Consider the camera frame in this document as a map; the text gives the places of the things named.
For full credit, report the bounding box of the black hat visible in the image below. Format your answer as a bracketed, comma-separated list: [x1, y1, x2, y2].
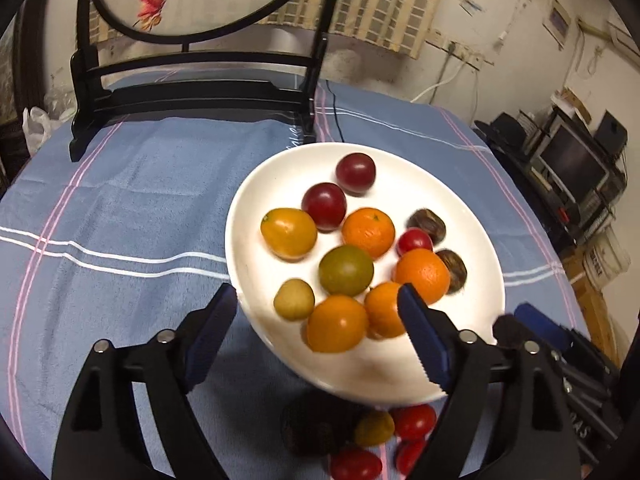
[474, 112, 531, 148]

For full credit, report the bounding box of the white plastic bag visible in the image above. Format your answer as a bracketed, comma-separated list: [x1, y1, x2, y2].
[21, 105, 53, 156]

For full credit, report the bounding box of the orange mandarin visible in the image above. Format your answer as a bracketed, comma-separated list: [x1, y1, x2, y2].
[364, 282, 408, 339]
[306, 295, 371, 354]
[394, 248, 452, 306]
[341, 207, 397, 260]

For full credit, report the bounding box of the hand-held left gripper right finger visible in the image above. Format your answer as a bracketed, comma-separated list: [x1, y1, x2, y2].
[397, 282, 581, 480]

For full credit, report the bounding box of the white power cable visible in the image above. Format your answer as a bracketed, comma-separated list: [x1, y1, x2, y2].
[412, 55, 466, 103]

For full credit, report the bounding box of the red cherry tomato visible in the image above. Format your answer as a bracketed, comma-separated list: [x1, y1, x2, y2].
[330, 447, 383, 480]
[396, 227, 434, 256]
[395, 439, 428, 476]
[391, 403, 438, 441]

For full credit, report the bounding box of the dark purple cherry tomato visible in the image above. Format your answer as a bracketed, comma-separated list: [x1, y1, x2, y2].
[301, 183, 348, 232]
[335, 153, 377, 193]

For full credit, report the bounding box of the small yellow-green fruit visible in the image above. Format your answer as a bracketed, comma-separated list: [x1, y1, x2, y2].
[354, 410, 396, 447]

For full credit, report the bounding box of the black desk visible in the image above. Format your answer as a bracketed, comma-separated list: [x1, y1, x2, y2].
[480, 120, 626, 246]

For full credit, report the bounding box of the round embroidered table screen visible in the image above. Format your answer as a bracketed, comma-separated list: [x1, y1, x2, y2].
[67, 0, 351, 163]

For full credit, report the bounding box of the computer monitor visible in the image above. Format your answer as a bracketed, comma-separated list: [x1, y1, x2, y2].
[537, 122, 613, 201]

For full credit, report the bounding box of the orange cherry tomato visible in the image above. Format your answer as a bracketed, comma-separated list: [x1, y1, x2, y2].
[260, 208, 318, 261]

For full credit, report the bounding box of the small yellow-green tomato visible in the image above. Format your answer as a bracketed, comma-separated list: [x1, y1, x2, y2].
[273, 279, 316, 322]

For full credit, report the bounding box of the green tomato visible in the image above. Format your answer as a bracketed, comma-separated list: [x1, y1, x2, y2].
[318, 245, 375, 296]

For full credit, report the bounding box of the checked beige curtain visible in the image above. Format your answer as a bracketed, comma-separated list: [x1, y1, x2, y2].
[250, 0, 456, 61]

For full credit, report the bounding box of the blue striped tablecloth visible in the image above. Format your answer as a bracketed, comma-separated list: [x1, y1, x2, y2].
[0, 77, 586, 480]

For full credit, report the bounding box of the cardboard box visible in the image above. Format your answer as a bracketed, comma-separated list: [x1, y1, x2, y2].
[562, 255, 626, 356]

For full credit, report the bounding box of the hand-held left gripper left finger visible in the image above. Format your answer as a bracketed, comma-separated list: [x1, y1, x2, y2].
[51, 282, 238, 480]

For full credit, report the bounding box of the thin black cable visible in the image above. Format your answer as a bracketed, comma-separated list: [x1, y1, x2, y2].
[324, 79, 347, 145]

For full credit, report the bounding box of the dark brown water chestnut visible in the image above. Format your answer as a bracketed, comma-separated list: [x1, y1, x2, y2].
[406, 208, 447, 247]
[435, 249, 468, 295]

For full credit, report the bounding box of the black speaker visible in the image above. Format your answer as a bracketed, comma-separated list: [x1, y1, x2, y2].
[595, 110, 628, 156]

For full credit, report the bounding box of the white wall electrical box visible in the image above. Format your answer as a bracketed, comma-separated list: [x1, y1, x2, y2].
[544, 0, 572, 51]

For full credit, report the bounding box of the white round plate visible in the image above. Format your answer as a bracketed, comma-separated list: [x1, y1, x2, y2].
[224, 142, 506, 407]

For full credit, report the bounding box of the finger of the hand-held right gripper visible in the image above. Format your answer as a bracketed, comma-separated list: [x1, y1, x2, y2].
[492, 314, 576, 396]
[514, 302, 622, 378]

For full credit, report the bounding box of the white bucket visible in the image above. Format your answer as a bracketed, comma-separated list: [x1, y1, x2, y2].
[582, 232, 632, 291]

